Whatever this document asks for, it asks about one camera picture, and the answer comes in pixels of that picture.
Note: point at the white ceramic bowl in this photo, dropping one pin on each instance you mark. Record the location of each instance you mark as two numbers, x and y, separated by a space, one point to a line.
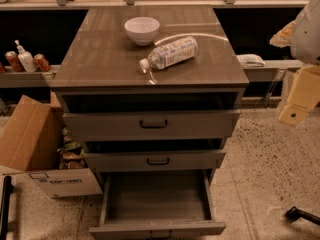
142 30

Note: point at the red soda can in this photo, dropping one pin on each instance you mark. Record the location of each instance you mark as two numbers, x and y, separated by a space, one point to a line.
42 62
13 60

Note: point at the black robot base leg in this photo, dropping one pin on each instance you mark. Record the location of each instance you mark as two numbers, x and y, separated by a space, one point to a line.
294 214

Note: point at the snack bags in box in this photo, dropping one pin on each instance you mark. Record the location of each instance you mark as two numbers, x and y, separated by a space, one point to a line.
71 154

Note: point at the clear plastic water bottle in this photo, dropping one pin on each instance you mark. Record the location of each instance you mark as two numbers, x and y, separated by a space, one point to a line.
170 54

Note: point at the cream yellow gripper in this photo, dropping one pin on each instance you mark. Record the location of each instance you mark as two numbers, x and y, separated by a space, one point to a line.
307 37

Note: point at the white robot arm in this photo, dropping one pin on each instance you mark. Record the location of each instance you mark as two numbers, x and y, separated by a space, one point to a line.
303 37

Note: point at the brown cardboard box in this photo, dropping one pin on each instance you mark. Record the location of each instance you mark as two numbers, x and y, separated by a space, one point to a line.
30 142

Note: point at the grey drawer cabinet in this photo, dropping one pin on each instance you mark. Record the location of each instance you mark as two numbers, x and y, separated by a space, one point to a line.
101 74

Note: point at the black pole left edge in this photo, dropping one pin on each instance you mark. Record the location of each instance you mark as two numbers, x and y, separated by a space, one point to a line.
4 210

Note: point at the red soda can right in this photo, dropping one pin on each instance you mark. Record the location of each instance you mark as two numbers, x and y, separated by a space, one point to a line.
42 62

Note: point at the white folded cloth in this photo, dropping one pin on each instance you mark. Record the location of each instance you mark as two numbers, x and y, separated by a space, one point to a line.
250 60

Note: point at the red soda can left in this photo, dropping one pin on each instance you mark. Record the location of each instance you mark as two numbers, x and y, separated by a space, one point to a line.
13 60

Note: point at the white soap dispenser bottle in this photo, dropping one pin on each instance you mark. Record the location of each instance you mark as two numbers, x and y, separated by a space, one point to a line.
25 58

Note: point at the grey drawer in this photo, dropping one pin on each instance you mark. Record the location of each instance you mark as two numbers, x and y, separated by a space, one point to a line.
154 161
163 125
156 205

